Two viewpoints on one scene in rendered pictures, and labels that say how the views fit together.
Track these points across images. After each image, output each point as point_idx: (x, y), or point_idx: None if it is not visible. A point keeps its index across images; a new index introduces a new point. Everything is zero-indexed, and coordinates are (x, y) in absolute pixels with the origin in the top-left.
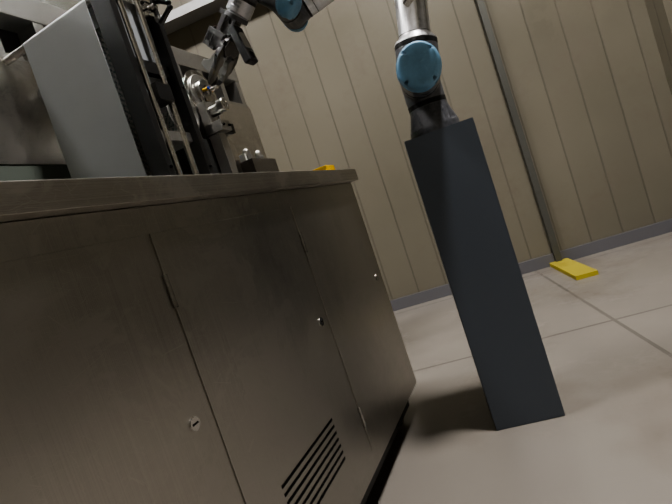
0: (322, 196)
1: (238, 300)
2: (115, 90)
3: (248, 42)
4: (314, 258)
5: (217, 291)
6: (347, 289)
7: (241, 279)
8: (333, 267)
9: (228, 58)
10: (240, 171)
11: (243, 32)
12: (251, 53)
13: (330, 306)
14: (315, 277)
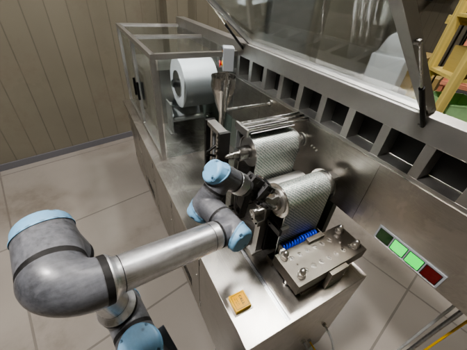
0: None
1: (179, 226)
2: (234, 162)
3: (242, 204)
4: (201, 272)
5: (176, 218)
6: (212, 306)
7: (181, 226)
8: (208, 292)
9: (264, 201)
10: (279, 251)
11: (244, 197)
12: (235, 210)
13: (201, 285)
14: (199, 272)
